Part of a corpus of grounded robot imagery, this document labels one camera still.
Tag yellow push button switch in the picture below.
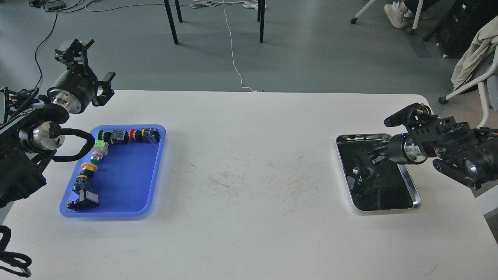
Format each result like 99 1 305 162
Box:
72 163 98 194

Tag black table legs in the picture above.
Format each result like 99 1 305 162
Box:
163 0 266 45

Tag black switch block red tip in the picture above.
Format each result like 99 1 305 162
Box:
66 189 100 211

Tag white cable on floor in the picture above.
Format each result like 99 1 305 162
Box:
190 0 267 93

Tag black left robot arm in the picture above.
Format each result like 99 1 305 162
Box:
0 39 115 207

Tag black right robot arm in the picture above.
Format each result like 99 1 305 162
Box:
349 113 497 190

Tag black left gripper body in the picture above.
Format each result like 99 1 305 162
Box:
47 71 97 114

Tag white rolling chair base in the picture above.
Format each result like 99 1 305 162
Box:
350 0 425 35

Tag red push button switch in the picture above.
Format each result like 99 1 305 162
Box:
128 128 161 144

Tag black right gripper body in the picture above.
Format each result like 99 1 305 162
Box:
386 133 424 165

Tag white chair with beige jacket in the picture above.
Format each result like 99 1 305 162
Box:
438 17 498 128

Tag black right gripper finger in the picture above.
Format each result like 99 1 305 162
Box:
352 154 386 180
360 141 389 153

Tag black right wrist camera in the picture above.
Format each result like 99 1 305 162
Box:
384 103 423 127

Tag shiny metal tray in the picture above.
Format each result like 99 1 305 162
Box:
336 134 421 214

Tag black cable on floor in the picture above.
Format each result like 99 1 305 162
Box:
30 0 94 88

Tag white green push button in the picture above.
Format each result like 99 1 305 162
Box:
89 140 109 165

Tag person's white sneaker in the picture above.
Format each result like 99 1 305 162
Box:
384 2 409 28

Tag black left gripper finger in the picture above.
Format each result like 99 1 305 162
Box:
54 39 95 74
92 72 116 107

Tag blue plastic tray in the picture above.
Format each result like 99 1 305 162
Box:
59 124 167 218

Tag green push button switch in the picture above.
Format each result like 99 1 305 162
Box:
97 129 129 145

